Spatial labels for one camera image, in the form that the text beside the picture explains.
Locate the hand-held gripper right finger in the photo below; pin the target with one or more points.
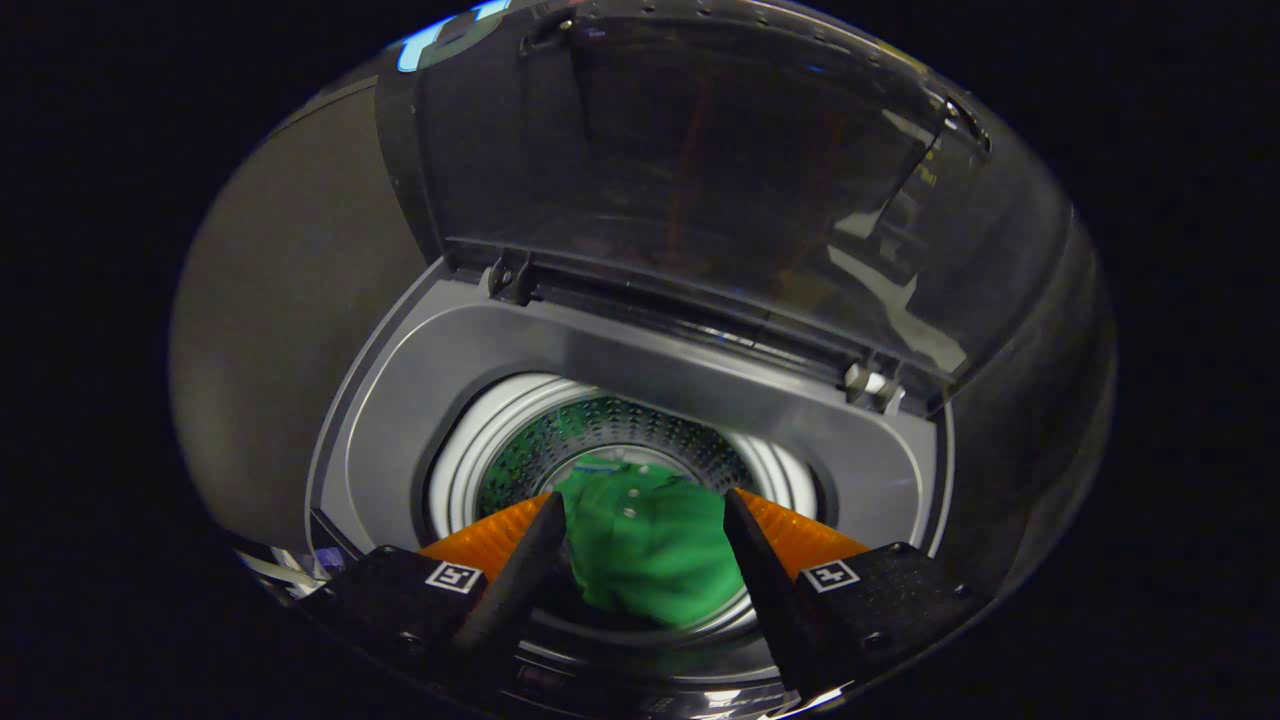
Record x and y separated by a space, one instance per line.
765 600

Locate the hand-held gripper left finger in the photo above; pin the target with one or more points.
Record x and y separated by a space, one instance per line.
515 590

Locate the green polo shirt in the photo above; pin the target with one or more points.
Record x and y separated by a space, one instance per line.
650 550

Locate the grey washing machine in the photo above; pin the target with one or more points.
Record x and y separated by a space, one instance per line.
620 350

